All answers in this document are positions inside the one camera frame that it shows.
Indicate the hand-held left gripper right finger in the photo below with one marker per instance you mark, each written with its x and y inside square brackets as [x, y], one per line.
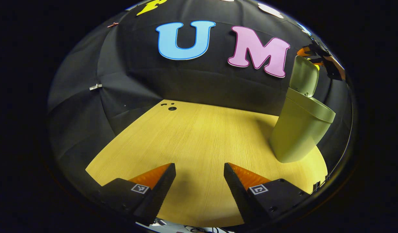
[237, 194]

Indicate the wooden desktop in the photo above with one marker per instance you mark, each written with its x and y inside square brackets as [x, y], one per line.
[198, 142]

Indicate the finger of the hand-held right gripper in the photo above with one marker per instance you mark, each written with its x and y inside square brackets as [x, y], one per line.
[335, 69]
[305, 51]

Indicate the small pink cloth clip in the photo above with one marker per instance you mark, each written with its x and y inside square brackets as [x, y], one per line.
[112, 24]

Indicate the small metal cloth clip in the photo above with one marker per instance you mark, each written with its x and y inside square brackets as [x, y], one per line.
[95, 86]

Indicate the black backdrop cloth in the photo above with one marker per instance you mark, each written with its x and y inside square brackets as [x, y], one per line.
[192, 81]

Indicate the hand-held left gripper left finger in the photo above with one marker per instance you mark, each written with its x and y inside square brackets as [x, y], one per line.
[160, 194]

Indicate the green desktop garbage bin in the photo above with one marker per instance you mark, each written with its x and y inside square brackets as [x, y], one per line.
[299, 129]

